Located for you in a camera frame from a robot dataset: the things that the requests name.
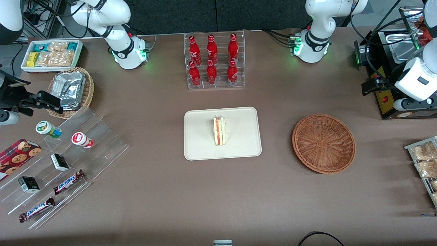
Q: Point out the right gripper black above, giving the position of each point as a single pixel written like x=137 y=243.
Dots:
x=9 y=96

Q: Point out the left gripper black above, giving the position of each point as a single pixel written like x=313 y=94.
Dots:
x=388 y=83

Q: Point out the triangular sandwich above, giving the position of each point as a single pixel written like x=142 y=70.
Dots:
x=220 y=131

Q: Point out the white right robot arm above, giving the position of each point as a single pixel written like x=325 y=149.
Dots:
x=123 y=51

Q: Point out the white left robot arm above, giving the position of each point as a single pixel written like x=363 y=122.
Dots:
x=317 y=20

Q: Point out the white snack tray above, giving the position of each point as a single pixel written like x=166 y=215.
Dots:
x=51 y=70

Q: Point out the light wicker basket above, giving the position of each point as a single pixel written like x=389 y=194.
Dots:
x=89 y=89

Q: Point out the brown wicker basket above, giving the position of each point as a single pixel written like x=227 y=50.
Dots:
x=322 y=143

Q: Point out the grey metal tray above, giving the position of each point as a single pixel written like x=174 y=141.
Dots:
x=422 y=184

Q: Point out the cream plastic tray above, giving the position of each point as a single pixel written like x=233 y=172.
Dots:
x=242 y=136

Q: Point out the black appliance yellow panel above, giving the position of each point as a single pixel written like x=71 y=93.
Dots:
x=387 y=104

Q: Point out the green lid yoghurt cup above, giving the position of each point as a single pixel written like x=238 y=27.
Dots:
x=46 y=128

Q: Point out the silver foil package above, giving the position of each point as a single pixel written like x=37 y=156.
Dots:
x=70 y=89

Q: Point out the stainless steel pan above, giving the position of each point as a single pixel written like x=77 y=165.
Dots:
x=399 y=51

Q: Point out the yellow snack packet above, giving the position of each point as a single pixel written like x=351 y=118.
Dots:
x=32 y=59

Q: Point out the clear bag of crackers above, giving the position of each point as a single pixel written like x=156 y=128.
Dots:
x=65 y=58
x=58 y=46
x=46 y=58

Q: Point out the red lid yoghurt cup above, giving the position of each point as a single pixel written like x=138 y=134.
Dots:
x=80 y=139

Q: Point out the red cookie box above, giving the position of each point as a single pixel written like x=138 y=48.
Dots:
x=17 y=157

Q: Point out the teal snack packet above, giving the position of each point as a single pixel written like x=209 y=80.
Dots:
x=72 y=46
x=40 y=47

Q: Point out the small black box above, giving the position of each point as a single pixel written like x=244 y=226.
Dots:
x=59 y=162
x=29 y=184

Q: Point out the orange snack packet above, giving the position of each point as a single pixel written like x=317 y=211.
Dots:
x=422 y=25

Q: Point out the clear acrylic stepped stand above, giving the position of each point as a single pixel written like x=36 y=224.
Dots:
x=44 y=186
x=106 y=147

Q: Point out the clear bag of snacks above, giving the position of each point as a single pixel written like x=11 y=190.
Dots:
x=425 y=152
x=434 y=185
x=428 y=169
x=435 y=198

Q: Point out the Snickers chocolate bar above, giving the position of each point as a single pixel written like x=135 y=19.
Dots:
x=37 y=209
x=68 y=182

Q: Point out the red cola bottle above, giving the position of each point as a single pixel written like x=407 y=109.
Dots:
x=233 y=49
x=194 y=77
x=211 y=75
x=212 y=51
x=232 y=75
x=194 y=51

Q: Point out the clear acrylic bottle rack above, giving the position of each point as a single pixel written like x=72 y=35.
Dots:
x=222 y=87

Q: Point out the grey device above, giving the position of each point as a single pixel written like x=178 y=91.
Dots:
x=222 y=243

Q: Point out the aluminium frame profile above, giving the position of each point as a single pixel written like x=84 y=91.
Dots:
x=51 y=18

